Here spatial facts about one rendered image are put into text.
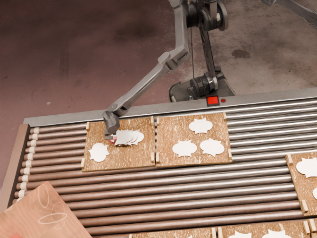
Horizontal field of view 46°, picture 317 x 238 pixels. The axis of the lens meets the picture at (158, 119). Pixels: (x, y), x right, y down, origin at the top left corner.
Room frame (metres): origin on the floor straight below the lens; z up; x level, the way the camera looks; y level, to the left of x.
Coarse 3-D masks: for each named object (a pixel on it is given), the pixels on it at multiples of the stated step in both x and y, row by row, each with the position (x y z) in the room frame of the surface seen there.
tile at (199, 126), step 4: (196, 120) 1.42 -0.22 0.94; (200, 120) 1.41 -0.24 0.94; (204, 120) 1.41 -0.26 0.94; (192, 124) 1.40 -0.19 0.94; (196, 124) 1.39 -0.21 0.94; (200, 124) 1.38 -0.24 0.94; (204, 124) 1.38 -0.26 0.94; (208, 124) 1.37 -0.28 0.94; (192, 128) 1.36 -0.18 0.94; (196, 128) 1.36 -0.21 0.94; (200, 128) 1.35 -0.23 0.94; (204, 128) 1.35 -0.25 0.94; (208, 128) 1.34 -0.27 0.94; (196, 132) 1.33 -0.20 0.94; (200, 132) 1.33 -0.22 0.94; (204, 132) 1.32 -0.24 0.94
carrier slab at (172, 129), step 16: (160, 128) 1.41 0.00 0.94; (176, 128) 1.39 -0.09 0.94; (224, 128) 1.33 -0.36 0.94; (160, 144) 1.30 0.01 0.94; (224, 144) 1.22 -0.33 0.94; (160, 160) 1.19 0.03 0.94; (176, 160) 1.17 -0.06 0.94; (192, 160) 1.15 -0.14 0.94; (208, 160) 1.14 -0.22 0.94; (224, 160) 1.12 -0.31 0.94
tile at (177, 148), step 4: (176, 144) 1.27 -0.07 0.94; (180, 144) 1.27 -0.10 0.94; (184, 144) 1.26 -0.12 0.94; (188, 144) 1.26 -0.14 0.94; (192, 144) 1.25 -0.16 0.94; (176, 148) 1.24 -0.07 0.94; (180, 148) 1.24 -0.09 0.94; (184, 148) 1.23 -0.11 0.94; (188, 148) 1.23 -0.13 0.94; (192, 148) 1.23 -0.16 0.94; (196, 148) 1.22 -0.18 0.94; (176, 152) 1.22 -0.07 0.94; (180, 152) 1.21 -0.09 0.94; (184, 152) 1.21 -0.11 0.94; (188, 152) 1.21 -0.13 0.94; (192, 152) 1.20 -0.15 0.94; (180, 156) 1.19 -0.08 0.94; (188, 156) 1.18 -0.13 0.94
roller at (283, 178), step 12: (228, 180) 1.00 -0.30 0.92; (240, 180) 0.99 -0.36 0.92; (252, 180) 0.98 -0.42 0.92; (264, 180) 0.97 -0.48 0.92; (276, 180) 0.95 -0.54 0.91; (288, 180) 0.95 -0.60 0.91; (96, 192) 1.07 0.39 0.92; (108, 192) 1.06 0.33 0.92; (120, 192) 1.05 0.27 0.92; (132, 192) 1.03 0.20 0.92; (144, 192) 1.02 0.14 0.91; (156, 192) 1.01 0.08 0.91; (168, 192) 1.00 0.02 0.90
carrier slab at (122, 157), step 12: (120, 120) 1.53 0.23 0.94; (132, 120) 1.52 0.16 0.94; (144, 120) 1.50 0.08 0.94; (96, 132) 1.47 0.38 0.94; (144, 132) 1.41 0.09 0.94; (108, 144) 1.36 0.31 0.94; (144, 144) 1.32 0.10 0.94; (84, 156) 1.31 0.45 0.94; (108, 156) 1.28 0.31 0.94; (120, 156) 1.27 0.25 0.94; (132, 156) 1.25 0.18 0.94; (144, 156) 1.24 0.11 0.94; (84, 168) 1.23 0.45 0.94; (96, 168) 1.21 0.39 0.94; (108, 168) 1.20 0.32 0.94; (120, 168) 1.19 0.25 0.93; (132, 168) 1.18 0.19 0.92
